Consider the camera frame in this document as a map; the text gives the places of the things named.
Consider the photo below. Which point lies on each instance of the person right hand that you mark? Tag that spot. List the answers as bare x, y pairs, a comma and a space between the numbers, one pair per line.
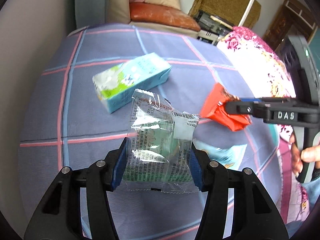
308, 155

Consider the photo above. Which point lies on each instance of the pink floral bed quilt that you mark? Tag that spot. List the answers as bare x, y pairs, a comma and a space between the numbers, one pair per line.
266, 76

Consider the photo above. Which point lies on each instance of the grey plaid tablecloth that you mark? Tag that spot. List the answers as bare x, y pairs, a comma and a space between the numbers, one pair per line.
66, 124

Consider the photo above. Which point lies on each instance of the orange snack bag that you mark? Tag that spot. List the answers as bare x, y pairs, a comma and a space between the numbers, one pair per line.
214, 109

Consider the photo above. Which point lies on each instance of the grey-blue curtain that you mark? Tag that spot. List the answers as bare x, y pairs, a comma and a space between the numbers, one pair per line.
90, 12

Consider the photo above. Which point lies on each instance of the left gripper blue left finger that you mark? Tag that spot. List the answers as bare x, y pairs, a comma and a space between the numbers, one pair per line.
119, 165

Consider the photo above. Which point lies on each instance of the cream sofa chair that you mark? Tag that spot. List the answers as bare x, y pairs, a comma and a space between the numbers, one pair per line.
119, 12

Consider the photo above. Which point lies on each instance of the white pole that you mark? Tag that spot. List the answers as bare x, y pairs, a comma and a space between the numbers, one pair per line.
246, 13

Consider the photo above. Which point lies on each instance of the dark wooden door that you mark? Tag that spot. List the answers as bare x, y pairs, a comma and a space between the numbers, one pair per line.
292, 18

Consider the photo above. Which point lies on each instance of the blue green milk carton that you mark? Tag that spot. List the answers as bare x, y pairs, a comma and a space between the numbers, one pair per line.
115, 86

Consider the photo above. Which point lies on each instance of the black white electronics box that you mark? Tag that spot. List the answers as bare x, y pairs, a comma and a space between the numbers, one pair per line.
213, 28

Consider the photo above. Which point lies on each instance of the blue right sleeve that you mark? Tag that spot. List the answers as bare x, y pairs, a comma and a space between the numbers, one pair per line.
313, 189

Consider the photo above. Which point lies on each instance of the orange leather seat cushion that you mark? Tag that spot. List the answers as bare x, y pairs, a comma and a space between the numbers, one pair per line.
159, 14

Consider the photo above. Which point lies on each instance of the light blue snack wrapper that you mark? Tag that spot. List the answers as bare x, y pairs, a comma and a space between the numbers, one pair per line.
230, 158

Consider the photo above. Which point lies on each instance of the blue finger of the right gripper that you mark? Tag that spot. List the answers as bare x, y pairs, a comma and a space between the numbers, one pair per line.
238, 107
256, 100

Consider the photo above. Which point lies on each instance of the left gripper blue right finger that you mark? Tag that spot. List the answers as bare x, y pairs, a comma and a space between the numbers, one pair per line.
195, 168

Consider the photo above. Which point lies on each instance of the clear green plastic wrapper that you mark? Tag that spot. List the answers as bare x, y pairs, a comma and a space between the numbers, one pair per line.
158, 145

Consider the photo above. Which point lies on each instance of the leopard print cloth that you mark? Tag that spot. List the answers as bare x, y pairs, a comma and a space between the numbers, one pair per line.
230, 10

